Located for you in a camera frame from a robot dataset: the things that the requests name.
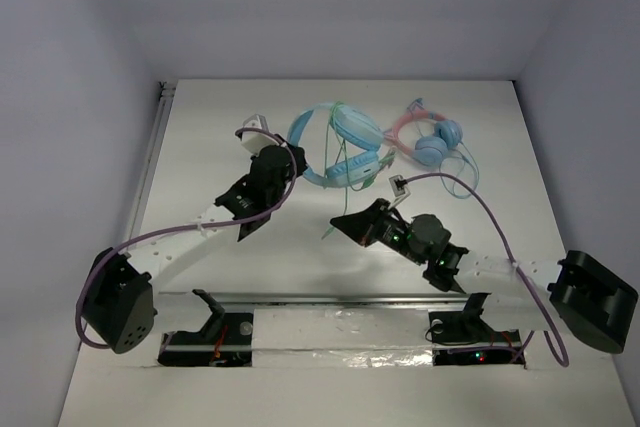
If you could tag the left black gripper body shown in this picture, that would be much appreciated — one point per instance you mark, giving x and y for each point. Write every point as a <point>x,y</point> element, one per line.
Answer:
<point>279,161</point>

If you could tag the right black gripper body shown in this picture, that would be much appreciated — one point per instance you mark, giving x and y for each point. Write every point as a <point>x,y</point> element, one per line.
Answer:
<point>393,234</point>

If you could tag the light blue headphones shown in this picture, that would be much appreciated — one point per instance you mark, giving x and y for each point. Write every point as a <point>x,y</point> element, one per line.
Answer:
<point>353,143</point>

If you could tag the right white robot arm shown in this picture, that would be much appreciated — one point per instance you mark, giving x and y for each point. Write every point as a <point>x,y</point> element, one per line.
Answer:
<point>576,293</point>

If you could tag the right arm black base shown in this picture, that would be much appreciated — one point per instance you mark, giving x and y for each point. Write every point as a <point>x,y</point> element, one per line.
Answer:
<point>463,338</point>

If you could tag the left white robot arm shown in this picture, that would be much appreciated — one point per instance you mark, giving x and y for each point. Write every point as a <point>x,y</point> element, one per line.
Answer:
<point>115,309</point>

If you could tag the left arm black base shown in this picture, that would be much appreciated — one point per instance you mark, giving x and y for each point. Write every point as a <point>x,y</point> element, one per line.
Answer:
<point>224,340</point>

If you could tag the pink blue cat-ear headphones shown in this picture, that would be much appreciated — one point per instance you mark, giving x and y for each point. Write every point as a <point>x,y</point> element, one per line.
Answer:
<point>440,139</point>

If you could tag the silver tape strip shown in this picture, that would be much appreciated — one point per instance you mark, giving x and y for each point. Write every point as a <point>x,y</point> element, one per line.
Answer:
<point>304,338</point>

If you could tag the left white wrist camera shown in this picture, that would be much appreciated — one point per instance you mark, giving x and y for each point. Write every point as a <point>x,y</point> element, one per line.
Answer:
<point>253,136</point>

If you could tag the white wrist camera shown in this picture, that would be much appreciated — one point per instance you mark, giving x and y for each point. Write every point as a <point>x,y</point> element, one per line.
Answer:
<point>400,190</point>
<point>253,136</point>

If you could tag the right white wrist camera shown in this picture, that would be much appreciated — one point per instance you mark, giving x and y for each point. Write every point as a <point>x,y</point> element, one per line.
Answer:
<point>400,190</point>

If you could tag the aluminium left side rail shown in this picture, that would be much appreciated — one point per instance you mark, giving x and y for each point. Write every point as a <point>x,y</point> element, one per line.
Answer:
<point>132,227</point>

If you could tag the aluminium rail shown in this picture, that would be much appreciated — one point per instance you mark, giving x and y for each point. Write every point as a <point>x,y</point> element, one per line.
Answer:
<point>246,300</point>
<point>132,227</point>

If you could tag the aluminium front rail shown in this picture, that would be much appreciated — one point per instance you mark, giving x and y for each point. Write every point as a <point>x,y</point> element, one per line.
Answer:
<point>246,300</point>

